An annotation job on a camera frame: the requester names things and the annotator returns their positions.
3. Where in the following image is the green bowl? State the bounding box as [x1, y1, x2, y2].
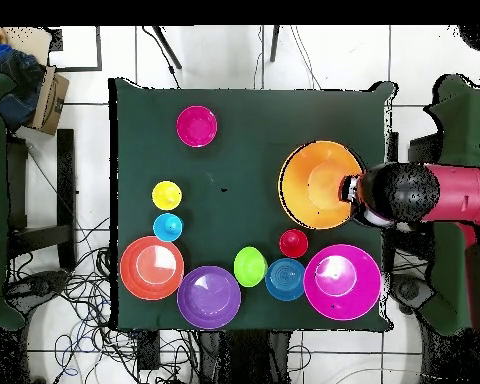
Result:
[233, 246, 270, 289]

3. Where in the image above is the large orange bowl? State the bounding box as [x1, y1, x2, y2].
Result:
[277, 139, 365, 232]

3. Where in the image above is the small crimson bowl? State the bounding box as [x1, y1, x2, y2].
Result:
[175, 105, 219, 149]

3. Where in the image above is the dark green tablecloth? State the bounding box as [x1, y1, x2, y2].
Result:
[108, 77, 399, 333]

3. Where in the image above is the red cup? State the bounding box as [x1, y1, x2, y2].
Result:
[278, 228, 310, 259]

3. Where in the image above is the blue cup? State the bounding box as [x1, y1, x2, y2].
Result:
[152, 212, 184, 244]

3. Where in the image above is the yellow cup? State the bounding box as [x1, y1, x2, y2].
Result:
[151, 180, 184, 212]

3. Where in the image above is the blue bowl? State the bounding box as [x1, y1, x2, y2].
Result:
[264, 257, 306, 302]

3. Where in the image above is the purple bowl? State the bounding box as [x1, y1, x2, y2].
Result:
[176, 265, 243, 331]

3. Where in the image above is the red-orange bowl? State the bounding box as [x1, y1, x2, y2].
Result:
[119, 235, 186, 302]

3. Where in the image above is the large pink bowl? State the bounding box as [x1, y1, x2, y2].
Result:
[303, 243, 383, 322]

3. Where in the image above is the black tripod leg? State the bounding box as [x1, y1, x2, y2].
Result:
[269, 25, 282, 63]
[151, 25, 183, 70]

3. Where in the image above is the brown cardboard box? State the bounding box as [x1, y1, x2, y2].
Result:
[25, 65, 70, 136]

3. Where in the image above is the blue fabric bundle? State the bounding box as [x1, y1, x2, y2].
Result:
[0, 41, 45, 131]

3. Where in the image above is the tangle of floor cables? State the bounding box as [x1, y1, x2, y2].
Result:
[7, 217, 201, 384]

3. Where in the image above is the black stool frame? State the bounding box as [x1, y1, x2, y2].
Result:
[5, 128, 78, 273]

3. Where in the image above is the black pedestal foot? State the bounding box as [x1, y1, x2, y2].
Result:
[3, 269, 71, 309]
[391, 273, 433, 315]

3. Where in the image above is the white panel black frame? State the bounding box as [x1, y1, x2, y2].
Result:
[47, 25, 103, 73]

